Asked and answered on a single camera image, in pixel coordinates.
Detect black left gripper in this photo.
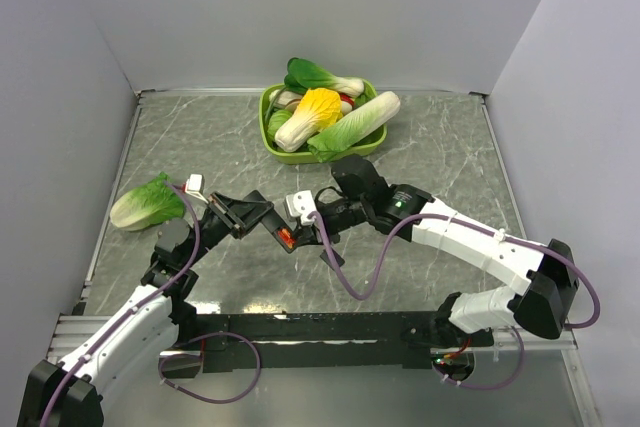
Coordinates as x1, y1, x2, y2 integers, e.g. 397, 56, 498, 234
182, 190, 274, 267

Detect black remote control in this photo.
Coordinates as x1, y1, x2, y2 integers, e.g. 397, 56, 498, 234
261, 210, 296, 253

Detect red yellow battery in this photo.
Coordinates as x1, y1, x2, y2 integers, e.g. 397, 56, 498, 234
278, 228, 294, 248

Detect black battery cover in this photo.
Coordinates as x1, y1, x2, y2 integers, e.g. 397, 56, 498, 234
320, 249, 345, 270

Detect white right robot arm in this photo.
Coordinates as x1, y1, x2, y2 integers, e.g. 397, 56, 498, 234
284, 155, 580, 346

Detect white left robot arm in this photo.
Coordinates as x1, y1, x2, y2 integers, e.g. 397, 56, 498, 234
18, 191, 274, 426

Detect small green cabbage on table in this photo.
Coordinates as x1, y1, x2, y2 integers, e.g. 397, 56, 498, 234
109, 172, 185, 232

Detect long green napa cabbage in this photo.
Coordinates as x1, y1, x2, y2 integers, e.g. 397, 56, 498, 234
307, 91, 401, 148

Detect green plastic basket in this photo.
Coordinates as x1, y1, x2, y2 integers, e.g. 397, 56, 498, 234
258, 83, 388, 165

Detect yellow napa cabbage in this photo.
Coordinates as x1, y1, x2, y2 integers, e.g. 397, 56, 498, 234
274, 88, 343, 153

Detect small green cabbage in basket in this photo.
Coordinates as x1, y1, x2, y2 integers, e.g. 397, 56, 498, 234
266, 109, 293, 144

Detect white radish in basket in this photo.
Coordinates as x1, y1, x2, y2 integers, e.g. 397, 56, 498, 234
269, 89, 302, 110

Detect dark green bok choy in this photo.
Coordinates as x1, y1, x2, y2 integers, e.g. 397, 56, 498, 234
284, 57, 365, 98

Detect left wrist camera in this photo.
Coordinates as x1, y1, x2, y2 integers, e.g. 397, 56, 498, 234
182, 174, 208, 205

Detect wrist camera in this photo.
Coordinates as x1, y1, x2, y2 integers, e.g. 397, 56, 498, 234
182, 174, 208, 205
284, 190, 317, 226

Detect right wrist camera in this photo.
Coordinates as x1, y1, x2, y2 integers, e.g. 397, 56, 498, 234
284, 190, 317, 226

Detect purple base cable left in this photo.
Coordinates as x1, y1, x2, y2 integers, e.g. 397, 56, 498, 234
158, 329, 263, 404

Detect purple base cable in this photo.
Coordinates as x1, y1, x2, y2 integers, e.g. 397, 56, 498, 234
432, 324, 526, 391
158, 329, 263, 404

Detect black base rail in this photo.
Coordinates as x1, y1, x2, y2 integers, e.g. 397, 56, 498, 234
172, 311, 494, 373

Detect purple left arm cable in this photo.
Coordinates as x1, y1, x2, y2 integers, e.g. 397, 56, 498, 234
38, 181, 202, 427

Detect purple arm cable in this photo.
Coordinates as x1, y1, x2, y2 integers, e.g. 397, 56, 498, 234
309, 211, 601, 328
38, 181, 202, 427

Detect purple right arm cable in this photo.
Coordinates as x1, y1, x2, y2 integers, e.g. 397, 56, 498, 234
309, 211, 601, 328

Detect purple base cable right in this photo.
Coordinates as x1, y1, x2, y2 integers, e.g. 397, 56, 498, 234
432, 324, 526, 391

